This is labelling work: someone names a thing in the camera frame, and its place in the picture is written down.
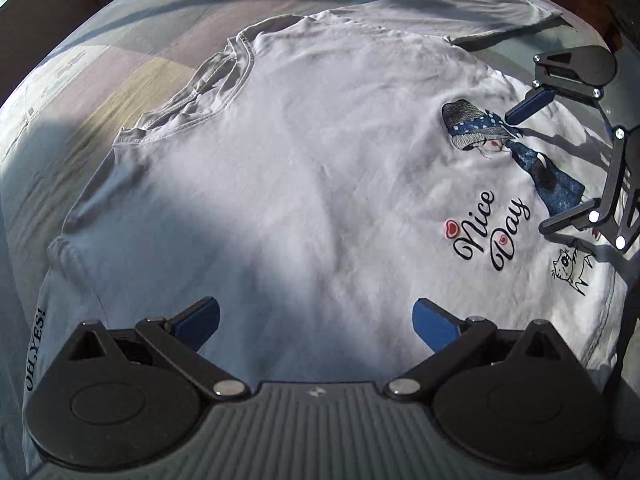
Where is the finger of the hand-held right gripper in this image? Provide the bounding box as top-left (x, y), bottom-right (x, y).
top-left (505, 51), bottom-right (602, 126)
top-left (539, 126), bottom-right (640, 252)

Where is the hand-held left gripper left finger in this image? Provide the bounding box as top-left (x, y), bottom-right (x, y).
top-left (68, 296), bottom-right (248, 403)

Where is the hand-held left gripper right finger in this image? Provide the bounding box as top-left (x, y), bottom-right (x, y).
top-left (382, 298), bottom-right (581, 403)

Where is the white printed t-shirt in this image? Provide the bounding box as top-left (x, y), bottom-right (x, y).
top-left (22, 0), bottom-right (632, 461)

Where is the patterned pastel bed sheet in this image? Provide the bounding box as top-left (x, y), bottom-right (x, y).
top-left (0, 0), bottom-right (640, 480)

